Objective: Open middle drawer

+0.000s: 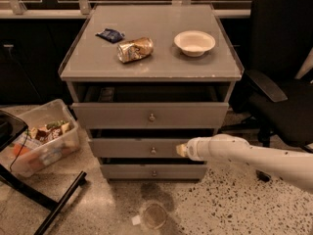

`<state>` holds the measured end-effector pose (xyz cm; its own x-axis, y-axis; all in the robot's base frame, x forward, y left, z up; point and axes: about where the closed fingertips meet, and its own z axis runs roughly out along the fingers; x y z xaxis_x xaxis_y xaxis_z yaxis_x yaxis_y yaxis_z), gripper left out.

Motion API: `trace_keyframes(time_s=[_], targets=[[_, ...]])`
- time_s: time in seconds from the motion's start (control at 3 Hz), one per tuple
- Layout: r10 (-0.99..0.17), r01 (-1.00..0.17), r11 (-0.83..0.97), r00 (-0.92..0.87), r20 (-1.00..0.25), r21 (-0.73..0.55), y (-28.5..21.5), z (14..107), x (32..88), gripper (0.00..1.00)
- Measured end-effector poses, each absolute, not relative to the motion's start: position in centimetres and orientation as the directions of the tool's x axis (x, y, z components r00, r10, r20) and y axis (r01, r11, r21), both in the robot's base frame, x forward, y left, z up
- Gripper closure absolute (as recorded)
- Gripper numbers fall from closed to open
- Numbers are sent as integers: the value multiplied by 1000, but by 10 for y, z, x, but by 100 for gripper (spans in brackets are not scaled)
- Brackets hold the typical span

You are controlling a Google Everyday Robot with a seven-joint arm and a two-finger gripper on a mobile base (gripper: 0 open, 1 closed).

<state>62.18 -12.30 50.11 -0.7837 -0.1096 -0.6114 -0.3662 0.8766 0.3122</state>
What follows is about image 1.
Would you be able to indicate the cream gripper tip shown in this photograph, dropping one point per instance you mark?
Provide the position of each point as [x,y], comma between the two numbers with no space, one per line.
[193,149]

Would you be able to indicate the grey drawer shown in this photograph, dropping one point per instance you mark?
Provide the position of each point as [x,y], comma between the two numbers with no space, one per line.
[153,107]
[152,169]
[141,143]

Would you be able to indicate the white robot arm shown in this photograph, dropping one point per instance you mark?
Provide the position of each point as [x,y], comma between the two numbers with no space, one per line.
[295,168]

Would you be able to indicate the grey bottom drawer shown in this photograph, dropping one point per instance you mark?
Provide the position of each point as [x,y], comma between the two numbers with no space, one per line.
[152,169]

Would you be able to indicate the grey drawer cabinet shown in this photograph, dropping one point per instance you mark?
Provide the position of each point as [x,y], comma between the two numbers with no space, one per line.
[94,62]

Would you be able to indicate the dark object in top drawer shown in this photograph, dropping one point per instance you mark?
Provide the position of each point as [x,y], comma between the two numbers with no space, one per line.
[106,94]

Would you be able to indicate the grey top drawer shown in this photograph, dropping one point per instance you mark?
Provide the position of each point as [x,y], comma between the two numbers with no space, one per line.
[153,107]

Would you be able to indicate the round floor drain cover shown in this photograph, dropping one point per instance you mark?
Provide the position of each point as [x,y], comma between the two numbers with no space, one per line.
[154,215]

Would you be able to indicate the small white paper scrap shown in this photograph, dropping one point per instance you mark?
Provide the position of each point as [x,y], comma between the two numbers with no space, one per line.
[136,220]

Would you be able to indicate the black office chair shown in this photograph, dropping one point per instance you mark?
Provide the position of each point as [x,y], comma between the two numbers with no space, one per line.
[276,89]

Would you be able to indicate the white paper bowl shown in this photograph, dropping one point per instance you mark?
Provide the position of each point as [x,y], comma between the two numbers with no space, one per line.
[194,43]

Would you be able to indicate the crushed gold soda can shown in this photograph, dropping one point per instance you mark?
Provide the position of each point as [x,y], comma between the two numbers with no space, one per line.
[135,50]

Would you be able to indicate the clear plastic storage bin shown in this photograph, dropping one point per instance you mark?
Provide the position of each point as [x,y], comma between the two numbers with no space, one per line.
[47,154]

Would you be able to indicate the blue snack wrapper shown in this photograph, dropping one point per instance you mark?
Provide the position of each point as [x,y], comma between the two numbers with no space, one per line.
[111,35]

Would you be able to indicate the snack packages in bin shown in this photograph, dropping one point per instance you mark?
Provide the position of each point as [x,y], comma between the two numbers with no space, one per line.
[37,136]

